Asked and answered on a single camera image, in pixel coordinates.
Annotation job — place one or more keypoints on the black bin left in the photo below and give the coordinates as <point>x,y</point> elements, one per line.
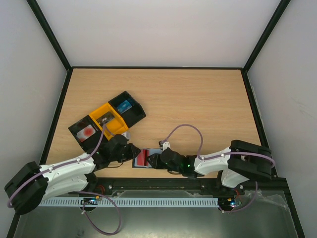
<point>90,143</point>

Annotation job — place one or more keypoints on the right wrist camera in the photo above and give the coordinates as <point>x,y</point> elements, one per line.
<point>164,145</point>

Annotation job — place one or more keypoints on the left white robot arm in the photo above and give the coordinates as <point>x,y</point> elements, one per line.
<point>34,183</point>

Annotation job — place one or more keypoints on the blue card in bin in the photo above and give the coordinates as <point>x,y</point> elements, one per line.
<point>124,106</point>

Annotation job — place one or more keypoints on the black vip card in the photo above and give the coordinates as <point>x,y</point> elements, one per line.
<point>105,118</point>

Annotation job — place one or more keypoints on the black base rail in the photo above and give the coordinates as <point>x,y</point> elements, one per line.
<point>202,186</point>

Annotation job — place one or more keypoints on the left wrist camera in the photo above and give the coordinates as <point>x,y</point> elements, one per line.
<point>126,135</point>

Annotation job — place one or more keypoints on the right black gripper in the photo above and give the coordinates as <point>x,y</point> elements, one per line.
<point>156,161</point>

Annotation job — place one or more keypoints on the light blue cable duct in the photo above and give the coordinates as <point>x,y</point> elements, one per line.
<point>126,202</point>

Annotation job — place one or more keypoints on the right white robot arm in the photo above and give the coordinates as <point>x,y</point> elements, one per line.
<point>240,162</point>

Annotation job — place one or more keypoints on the black bin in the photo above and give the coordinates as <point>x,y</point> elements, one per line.
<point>131,116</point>
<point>90,143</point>

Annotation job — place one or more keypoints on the white red card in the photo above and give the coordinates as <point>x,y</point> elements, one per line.
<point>85,133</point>

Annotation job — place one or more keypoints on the yellow bin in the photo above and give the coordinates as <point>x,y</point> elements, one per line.
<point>115,126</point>

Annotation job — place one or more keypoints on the black bin right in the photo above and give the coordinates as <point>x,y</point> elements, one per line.
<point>131,116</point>

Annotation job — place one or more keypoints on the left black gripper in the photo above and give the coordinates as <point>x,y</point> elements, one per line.
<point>132,148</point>

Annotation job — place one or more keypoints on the navy blue card holder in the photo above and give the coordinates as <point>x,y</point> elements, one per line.
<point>151,151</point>

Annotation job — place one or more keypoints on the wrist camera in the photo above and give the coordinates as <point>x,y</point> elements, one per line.
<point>164,145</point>
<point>126,135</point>

